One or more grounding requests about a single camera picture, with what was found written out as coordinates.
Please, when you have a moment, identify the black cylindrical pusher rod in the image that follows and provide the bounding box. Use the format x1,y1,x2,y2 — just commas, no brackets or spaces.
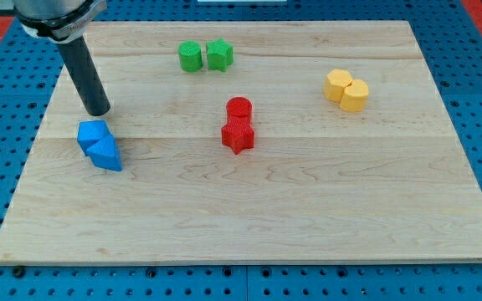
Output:
57,37,110,116

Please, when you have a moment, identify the yellow hexagon block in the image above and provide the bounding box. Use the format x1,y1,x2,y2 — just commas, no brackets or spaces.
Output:
323,69,353,102

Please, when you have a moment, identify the yellow heart block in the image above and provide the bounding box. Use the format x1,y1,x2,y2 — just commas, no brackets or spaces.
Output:
340,79,369,112

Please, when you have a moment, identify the blue cube block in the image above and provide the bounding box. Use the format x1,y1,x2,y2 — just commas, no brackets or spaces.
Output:
76,120,110,156

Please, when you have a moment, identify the blue triangle block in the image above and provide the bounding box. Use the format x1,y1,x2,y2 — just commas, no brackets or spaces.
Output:
86,134,122,171

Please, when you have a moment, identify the green cylinder block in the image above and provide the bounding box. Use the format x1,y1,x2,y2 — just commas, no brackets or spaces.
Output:
178,40,203,72

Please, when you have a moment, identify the green star block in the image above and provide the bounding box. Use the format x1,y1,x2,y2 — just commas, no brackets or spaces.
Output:
206,38,233,72

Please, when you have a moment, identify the red cylinder block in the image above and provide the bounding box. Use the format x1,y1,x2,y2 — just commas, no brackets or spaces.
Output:
226,97,253,122

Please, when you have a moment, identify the light wooden board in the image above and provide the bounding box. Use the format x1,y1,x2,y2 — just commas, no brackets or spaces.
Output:
0,21,482,267

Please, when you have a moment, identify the red star block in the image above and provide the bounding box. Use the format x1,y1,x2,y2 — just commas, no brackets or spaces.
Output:
221,117,255,155

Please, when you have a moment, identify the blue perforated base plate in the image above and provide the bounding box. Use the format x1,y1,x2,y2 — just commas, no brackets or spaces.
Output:
0,0,482,300

